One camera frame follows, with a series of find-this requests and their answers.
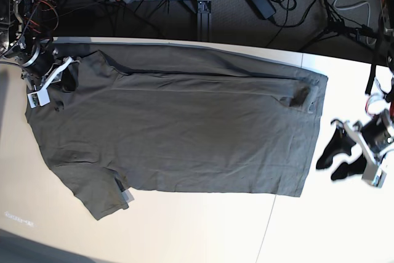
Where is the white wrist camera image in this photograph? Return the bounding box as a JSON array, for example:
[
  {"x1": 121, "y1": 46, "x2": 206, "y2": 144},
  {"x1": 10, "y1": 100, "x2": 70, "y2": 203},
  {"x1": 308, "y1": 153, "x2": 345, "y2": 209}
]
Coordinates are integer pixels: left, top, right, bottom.
[
  {"x1": 362, "y1": 164, "x2": 387, "y2": 188},
  {"x1": 27, "y1": 89, "x2": 50, "y2": 108}
]

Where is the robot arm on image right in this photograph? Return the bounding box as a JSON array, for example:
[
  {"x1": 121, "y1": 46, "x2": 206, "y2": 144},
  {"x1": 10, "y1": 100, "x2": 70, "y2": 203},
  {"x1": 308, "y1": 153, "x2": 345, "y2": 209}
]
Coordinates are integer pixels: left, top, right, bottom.
[{"x1": 309, "y1": 0, "x2": 393, "y2": 187}]

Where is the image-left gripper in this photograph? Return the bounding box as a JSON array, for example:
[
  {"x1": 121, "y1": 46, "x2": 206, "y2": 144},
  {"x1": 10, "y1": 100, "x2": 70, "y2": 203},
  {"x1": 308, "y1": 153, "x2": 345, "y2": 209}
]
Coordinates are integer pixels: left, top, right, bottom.
[{"x1": 20, "y1": 44, "x2": 78, "y2": 92}]

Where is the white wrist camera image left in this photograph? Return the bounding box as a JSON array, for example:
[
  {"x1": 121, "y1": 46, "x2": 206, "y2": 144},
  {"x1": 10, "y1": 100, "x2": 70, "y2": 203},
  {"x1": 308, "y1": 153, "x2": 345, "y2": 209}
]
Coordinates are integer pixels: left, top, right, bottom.
[{"x1": 27, "y1": 89, "x2": 50, "y2": 108}]

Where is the aluminium frame post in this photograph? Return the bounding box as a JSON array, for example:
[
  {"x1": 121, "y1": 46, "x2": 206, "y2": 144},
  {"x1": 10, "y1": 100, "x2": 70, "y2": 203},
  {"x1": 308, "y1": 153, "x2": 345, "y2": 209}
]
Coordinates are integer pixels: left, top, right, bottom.
[{"x1": 196, "y1": 0, "x2": 212, "y2": 42}]

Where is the black tripod stand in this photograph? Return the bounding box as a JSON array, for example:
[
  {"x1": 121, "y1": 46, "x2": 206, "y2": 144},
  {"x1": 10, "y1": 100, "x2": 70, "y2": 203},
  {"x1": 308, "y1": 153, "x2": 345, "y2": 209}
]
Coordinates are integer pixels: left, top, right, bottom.
[{"x1": 299, "y1": 0, "x2": 378, "y2": 52}]

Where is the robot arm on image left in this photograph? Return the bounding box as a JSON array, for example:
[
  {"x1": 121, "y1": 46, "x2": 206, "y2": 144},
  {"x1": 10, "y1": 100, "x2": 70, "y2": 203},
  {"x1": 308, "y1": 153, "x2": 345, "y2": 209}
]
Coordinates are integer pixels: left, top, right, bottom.
[{"x1": 1, "y1": 0, "x2": 66, "y2": 91}]

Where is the dark grey T-shirt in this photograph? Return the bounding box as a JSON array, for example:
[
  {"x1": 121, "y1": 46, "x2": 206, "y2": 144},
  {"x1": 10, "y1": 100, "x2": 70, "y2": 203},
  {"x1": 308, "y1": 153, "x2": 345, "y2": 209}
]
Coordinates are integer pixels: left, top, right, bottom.
[{"x1": 25, "y1": 44, "x2": 328, "y2": 219}]

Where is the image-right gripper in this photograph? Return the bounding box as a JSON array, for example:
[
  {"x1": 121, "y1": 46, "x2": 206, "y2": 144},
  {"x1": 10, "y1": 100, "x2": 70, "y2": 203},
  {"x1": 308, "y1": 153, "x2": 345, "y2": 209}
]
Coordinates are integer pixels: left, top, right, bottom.
[{"x1": 316, "y1": 111, "x2": 393, "y2": 181}]

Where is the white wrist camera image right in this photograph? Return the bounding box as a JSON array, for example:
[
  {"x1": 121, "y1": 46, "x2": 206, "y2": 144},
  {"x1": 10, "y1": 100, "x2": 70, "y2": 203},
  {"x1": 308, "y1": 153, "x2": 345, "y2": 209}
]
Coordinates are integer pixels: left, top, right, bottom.
[{"x1": 362, "y1": 164, "x2": 387, "y2": 188}]

